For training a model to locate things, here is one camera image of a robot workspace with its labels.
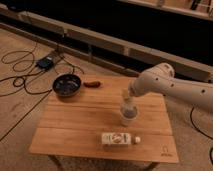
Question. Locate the dark round bowl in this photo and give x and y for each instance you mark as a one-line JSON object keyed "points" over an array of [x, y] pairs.
{"points": [[66, 85]]}

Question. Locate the brown sausage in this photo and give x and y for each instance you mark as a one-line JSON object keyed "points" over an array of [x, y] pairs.
{"points": [[94, 84]]}

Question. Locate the black power adapter box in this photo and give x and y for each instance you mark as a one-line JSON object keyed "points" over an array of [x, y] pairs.
{"points": [[45, 63]]}

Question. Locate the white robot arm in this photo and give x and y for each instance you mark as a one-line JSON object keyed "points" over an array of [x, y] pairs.
{"points": [[160, 79]]}

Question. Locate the wooden table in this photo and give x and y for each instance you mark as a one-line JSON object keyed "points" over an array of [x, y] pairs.
{"points": [[73, 126]]}

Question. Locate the white bottle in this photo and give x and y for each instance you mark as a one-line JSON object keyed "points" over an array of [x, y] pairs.
{"points": [[113, 138]]}

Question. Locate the ceramic cup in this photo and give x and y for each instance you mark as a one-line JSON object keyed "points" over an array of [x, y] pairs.
{"points": [[128, 113]]}

